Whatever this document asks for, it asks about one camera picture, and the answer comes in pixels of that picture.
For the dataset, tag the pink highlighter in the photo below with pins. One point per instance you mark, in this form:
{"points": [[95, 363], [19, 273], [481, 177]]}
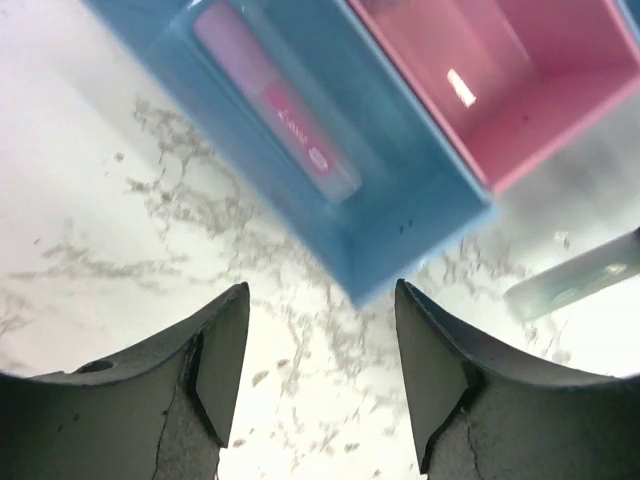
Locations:
{"points": [[239, 53]]}

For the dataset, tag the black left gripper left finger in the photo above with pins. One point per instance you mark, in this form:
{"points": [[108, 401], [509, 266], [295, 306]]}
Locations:
{"points": [[160, 409]]}

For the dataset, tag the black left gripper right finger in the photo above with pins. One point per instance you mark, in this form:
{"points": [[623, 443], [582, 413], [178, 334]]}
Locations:
{"points": [[482, 409]]}

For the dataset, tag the blue plastic bin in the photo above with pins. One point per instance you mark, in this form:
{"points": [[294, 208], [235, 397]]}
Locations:
{"points": [[417, 196]]}

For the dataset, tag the pink plastic bin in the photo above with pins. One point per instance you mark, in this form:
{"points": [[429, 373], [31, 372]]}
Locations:
{"points": [[509, 82]]}

